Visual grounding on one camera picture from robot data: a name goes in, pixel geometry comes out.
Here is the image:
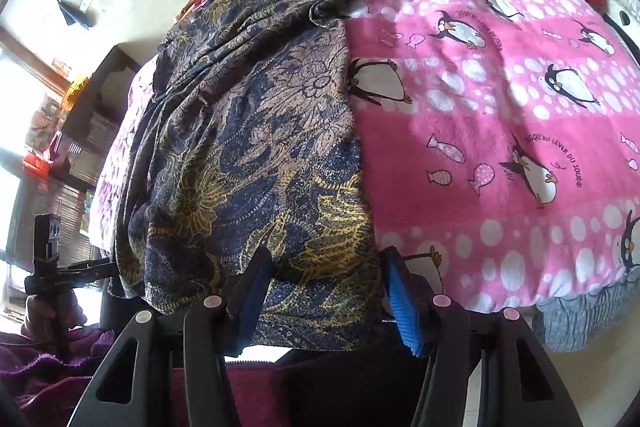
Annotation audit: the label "person's left hand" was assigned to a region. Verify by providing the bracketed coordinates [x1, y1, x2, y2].
[22, 294, 83, 343]

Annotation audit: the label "pink penguin print blanket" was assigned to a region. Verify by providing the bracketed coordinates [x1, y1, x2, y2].
[90, 0, 640, 353]

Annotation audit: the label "brown cardboard box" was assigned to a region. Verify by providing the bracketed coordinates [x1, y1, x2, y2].
[60, 44, 143, 188]

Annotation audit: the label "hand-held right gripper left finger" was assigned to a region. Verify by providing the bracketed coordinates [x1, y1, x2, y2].
[67, 247, 275, 427]

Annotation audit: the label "dark cloth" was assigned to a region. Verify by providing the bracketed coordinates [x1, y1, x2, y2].
[56, 0, 96, 30]

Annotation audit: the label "dark pants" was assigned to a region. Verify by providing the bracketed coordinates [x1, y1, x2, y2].
[277, 347, 431, 427]

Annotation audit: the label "yellow crochet cloth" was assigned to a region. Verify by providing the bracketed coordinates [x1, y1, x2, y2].
[60, 77, 92, 110]

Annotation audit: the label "red box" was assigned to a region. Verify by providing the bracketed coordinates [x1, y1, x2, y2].
[22, 147, 56, 174]

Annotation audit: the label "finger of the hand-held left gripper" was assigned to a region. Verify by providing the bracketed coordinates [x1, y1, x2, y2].
[61, 257, 118, 284]

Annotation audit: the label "purple fleece jacket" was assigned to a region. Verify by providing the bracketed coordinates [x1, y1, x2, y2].
[0, 327, 281, 427]

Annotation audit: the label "heart print bedsheet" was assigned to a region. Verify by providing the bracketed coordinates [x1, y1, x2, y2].
[602, 4, 640, 42]

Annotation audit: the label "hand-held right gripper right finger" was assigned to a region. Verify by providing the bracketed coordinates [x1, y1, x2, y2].
[381, 246, 583, 427]

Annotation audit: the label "navy and tan floral garment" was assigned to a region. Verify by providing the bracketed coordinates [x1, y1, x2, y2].
[107, 0, 386, 353]

